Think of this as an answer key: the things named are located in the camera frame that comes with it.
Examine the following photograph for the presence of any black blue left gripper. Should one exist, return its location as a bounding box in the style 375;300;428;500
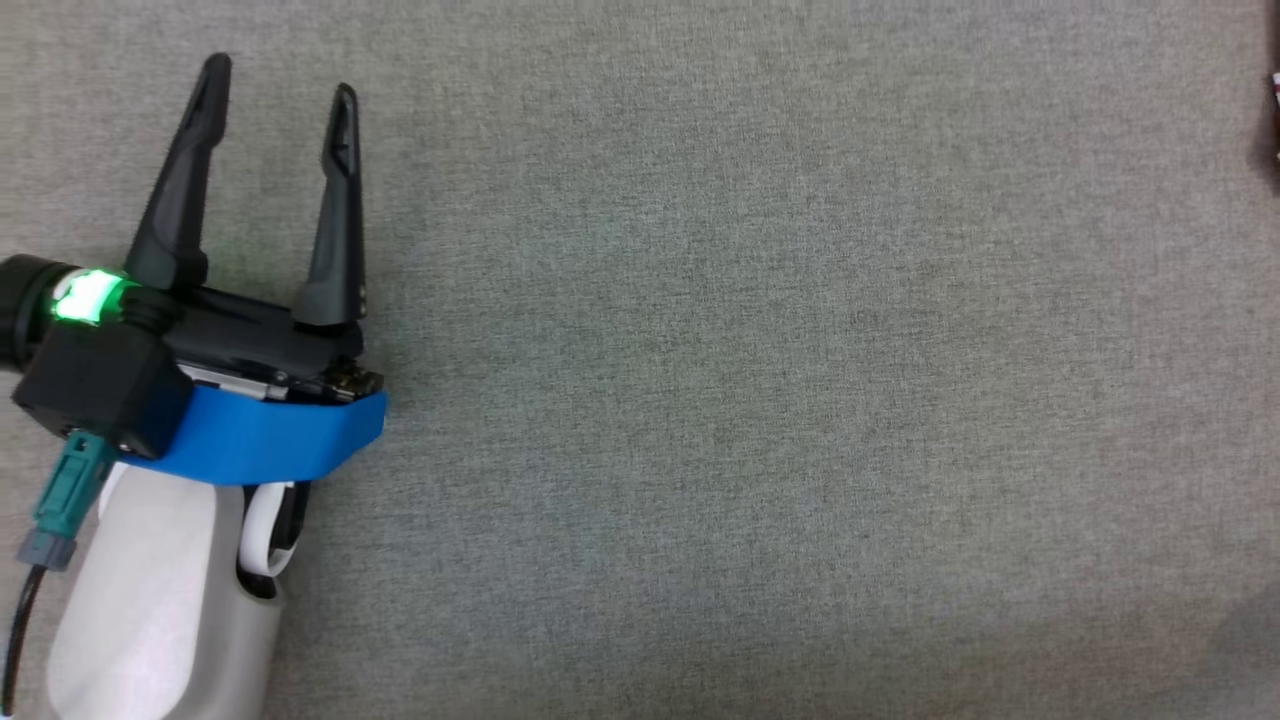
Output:
0;53;389;487

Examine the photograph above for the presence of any teal-plug left camera cable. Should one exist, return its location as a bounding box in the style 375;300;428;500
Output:
0;430;121;720

